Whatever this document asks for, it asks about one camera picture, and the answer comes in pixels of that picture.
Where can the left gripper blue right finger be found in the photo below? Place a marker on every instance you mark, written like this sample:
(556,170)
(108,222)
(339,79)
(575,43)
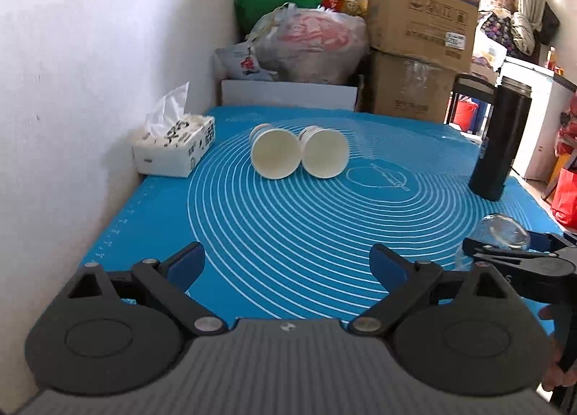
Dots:
(408,286)

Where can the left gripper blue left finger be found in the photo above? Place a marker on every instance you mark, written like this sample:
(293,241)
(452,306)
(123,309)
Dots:
(162,286)

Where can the small glass jar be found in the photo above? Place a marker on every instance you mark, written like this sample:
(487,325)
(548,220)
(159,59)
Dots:
(497,230)

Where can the right white paper cup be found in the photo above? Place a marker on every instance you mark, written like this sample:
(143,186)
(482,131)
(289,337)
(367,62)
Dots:
(324,152)

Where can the white paper cup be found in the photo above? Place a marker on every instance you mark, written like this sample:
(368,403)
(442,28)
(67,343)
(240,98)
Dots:
(324,152)
(275,152)

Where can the left white paper cup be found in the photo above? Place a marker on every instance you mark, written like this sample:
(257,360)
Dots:
(275,152)

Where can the person's right hand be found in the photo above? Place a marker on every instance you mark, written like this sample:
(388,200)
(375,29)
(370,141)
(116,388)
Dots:
(554,375)

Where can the red shopping bag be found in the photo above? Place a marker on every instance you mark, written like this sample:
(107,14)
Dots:
(564,205)

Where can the blue silicone baking mat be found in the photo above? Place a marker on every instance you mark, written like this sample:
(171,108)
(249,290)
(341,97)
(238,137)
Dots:
(299,247)

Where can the black thermos bottle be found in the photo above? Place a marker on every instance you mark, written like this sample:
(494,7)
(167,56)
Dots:
(502,139)

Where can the white tissue box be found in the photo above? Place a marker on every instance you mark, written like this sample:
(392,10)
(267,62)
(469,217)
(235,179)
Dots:
(172,142)

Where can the white chest freezer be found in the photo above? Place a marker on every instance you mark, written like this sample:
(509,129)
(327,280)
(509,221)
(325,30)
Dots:
(551,95)

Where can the red bucket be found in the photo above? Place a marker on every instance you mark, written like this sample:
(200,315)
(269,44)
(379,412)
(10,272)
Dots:
(466,110)

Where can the black trolley shelf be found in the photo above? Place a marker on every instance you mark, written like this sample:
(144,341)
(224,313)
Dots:
(479,90)

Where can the lower cardboard box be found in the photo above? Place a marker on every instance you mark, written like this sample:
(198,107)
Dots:
(403,87)

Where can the cardboard box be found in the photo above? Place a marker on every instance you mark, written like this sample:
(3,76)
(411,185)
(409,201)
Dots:
(403,87)
(440,32)

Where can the white flat box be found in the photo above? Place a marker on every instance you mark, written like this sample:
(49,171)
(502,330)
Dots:
(288,94)

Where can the floral patterned bag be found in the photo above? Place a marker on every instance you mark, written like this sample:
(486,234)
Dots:
(500,30)

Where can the clear plastic bag red contents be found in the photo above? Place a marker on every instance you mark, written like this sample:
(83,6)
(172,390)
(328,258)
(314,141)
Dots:
(310,45)

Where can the upper cardboard box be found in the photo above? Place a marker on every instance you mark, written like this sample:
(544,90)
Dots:
(440,32)

